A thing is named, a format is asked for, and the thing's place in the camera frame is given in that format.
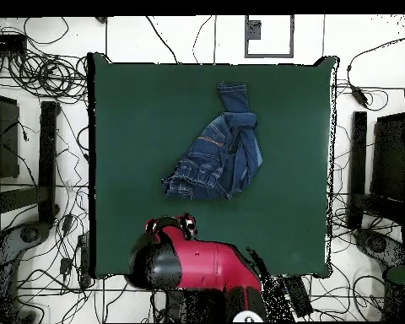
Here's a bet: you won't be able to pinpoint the black power adapter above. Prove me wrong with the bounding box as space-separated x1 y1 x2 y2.
349 84 370 107

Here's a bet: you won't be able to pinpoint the dark green table cloth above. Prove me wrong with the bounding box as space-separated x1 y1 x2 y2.
87 51 340 279

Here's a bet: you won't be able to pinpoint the grey square frame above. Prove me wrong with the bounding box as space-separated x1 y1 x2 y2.
244 14 295 59

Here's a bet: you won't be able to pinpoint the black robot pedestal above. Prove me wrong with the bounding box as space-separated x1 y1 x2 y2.
165 289 247 323

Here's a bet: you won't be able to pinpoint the black flat box device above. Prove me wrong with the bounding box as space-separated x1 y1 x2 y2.
0 32 28 53

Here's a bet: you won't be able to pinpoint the black metal bar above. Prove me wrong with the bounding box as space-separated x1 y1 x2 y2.
37 100 61 225
346 111 368 231

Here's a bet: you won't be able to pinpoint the blue denim jeans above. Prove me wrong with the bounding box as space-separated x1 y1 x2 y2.
160 80 264 202

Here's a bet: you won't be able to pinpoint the black power strip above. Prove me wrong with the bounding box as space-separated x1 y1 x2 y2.
77 232 93 288
283 275 314 318

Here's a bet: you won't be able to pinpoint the coiled black cable bundle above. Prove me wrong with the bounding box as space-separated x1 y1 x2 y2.
6 50 89 102

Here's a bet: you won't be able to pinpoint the black case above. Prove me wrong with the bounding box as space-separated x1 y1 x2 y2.
0 94 21 180
370 112 405 203

